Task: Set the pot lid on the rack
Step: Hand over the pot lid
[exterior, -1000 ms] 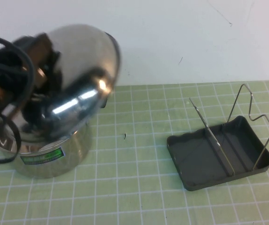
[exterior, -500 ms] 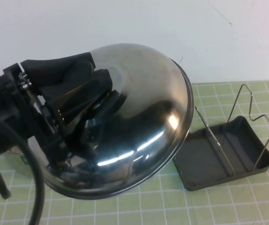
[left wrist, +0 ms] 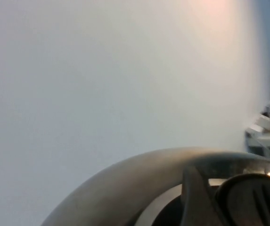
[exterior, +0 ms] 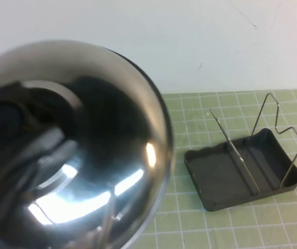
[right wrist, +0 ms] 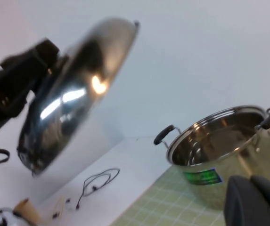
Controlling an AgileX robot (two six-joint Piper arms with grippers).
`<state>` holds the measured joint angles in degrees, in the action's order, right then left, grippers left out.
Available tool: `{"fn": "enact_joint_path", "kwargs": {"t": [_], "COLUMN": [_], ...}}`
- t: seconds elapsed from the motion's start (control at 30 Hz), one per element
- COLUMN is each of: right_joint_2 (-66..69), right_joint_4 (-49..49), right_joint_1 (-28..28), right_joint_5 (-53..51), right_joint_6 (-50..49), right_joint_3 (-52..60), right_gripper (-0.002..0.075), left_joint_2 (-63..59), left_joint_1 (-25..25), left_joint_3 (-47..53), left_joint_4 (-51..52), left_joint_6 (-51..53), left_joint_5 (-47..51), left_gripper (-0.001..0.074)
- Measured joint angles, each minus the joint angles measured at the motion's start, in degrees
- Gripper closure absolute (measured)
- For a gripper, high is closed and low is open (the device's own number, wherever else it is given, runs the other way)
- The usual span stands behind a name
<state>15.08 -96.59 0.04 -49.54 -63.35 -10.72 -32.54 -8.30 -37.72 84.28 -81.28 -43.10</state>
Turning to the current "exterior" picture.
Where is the grey tray wire lid rack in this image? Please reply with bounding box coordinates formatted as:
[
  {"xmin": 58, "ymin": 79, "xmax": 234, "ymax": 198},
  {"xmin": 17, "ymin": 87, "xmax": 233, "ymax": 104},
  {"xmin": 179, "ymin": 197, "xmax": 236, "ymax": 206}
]
[{"xmin": 183, "ymin": 92, "xmax": 297, "ymax": 213}]

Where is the steel pot lid black knob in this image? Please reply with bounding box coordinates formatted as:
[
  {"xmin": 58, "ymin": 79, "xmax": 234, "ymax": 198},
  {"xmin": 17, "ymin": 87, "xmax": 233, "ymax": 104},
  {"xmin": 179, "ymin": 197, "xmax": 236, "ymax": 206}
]
[{"xmin": 0, "ymin": 39, "xmax": 176, "ymax": 249}]

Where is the green checked tablecloth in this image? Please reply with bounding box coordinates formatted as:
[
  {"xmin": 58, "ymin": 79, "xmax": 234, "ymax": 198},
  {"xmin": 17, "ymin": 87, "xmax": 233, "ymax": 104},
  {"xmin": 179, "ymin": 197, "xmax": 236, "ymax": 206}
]
[{"xmin": 134, "ymin": 89, "xmax": 297, "ymax": 249}]

